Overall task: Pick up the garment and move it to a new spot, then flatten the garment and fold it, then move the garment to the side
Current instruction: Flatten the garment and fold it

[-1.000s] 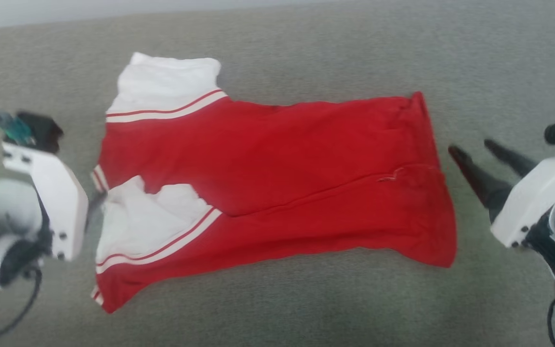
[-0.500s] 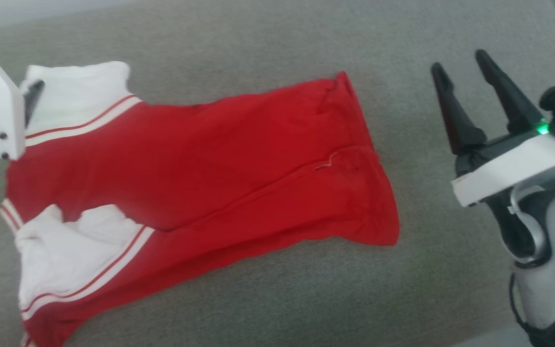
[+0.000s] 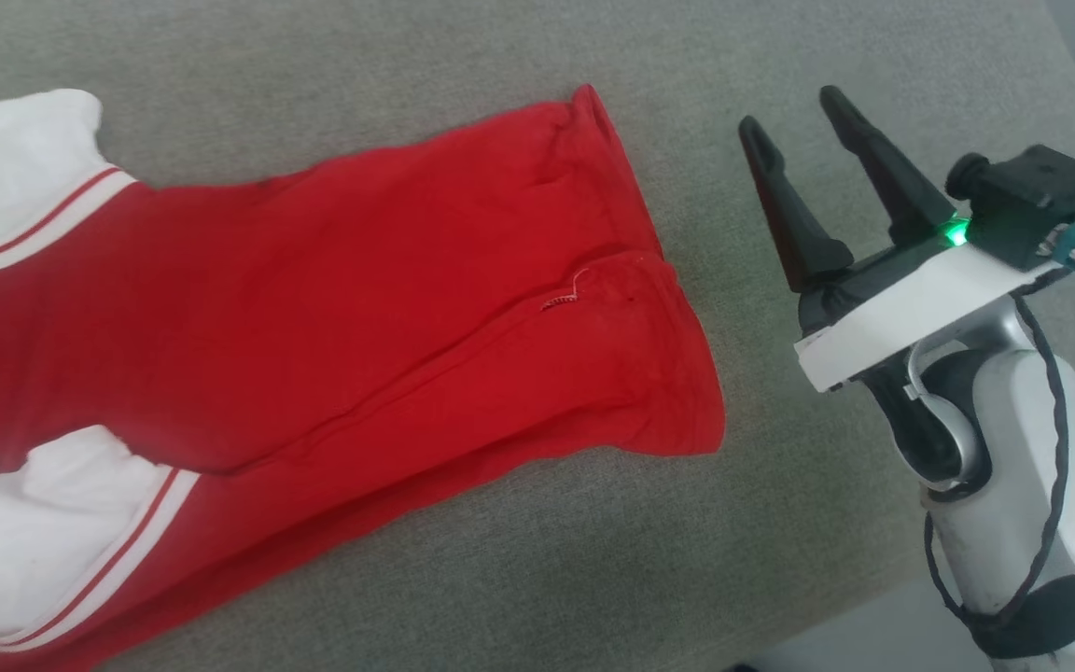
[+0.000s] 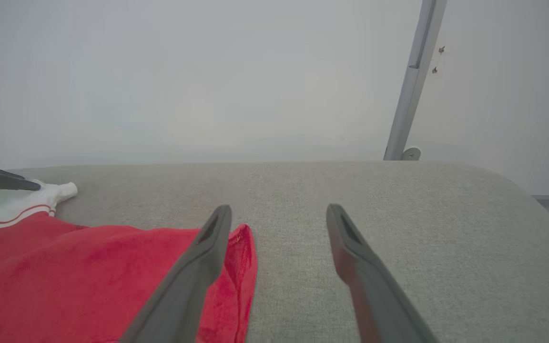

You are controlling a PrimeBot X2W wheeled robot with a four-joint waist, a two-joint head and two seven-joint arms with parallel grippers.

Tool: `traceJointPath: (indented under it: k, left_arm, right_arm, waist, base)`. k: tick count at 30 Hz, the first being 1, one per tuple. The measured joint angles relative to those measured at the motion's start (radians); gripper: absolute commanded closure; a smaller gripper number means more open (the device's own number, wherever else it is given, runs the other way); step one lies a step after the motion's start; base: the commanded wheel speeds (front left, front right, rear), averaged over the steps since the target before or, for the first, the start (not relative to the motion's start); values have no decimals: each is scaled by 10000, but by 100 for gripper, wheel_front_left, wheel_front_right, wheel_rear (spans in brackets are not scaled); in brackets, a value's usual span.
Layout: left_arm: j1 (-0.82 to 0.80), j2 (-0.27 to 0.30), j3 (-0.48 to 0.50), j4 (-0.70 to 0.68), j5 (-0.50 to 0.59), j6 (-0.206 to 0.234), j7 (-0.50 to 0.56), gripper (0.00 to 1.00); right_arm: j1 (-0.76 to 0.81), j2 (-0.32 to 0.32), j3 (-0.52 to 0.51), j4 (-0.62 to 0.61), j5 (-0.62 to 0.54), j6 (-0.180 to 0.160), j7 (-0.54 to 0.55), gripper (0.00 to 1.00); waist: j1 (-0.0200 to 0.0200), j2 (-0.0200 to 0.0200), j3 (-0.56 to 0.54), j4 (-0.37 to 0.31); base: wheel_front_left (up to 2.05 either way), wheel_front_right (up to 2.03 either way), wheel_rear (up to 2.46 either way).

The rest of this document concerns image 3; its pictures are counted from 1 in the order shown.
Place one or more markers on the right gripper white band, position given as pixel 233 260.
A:
pixel 901 313

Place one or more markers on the red and white garment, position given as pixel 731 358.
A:
pixel 314 308

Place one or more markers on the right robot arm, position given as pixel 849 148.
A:
pixel 1013 448

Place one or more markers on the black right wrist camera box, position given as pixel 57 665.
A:
pixel 1027 205

